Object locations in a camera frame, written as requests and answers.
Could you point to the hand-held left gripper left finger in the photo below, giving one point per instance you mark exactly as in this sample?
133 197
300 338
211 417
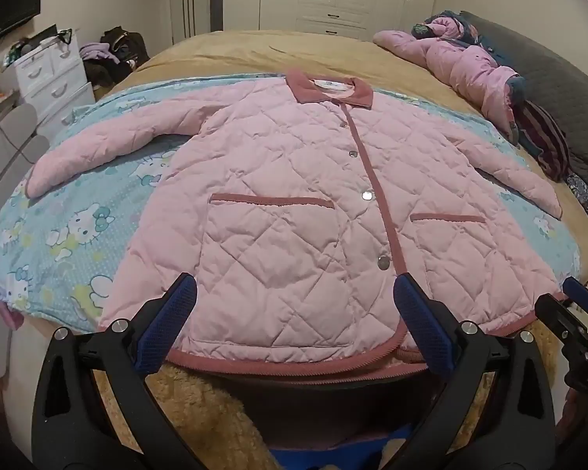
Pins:
174 313

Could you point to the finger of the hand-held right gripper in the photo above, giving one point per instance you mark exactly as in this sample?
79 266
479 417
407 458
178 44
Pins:
580 293
563 316

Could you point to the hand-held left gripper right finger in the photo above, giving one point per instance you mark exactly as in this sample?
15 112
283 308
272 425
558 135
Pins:
419 318

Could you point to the pink quilted jacket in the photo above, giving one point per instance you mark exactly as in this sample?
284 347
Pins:
284 205

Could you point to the floral cloth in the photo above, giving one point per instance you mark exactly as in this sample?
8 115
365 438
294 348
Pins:
580 193

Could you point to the blue cat print blanket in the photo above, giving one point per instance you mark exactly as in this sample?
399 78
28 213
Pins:
78 215

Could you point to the striped dark garment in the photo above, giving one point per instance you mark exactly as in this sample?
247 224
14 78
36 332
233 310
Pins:
544 137

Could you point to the grey quilted headboard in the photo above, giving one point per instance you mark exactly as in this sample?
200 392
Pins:
558 83

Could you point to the pink puffy coat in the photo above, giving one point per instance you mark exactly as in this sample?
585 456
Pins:
460 68

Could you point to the white drawer chest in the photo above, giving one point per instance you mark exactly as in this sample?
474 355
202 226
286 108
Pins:
49 83

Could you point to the black bag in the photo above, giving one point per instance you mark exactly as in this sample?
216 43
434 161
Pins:
127 44

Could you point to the purple cloth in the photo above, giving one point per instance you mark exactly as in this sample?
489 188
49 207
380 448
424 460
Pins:
95 51

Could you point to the bed with tan bedspread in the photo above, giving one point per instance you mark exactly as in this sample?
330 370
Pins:
284 51

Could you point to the grey flat box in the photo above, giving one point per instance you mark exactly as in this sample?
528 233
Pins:
44 39

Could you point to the white room door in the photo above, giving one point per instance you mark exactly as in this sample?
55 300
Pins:
196 10

